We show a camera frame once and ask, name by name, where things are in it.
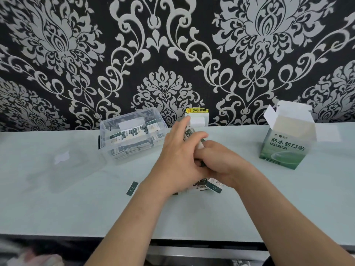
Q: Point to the white wall socket yellow label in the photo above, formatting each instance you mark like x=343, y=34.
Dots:
x=198, y=120

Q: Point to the green white cardboard carton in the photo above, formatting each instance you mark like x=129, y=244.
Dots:
x=285, y=152

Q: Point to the person's right forearm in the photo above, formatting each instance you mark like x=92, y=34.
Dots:
x=296, y=227

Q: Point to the small white green packet bundle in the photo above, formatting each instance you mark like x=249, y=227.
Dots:
x=190, y=132

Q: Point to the clear plastic box lid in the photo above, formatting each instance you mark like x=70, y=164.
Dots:
x=61, y=157

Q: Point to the person's left hand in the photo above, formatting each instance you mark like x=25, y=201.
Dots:
x=174, y=163

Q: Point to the pile of white green packets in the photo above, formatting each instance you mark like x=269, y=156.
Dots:
x=213, y=186

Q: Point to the person's right hand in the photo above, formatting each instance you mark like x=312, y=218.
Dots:
x=227, y=163

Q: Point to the crumpled plastic bag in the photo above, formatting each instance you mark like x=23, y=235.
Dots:
x=30, y=257

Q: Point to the person's left forearm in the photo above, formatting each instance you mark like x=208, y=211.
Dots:
x=124, y=232

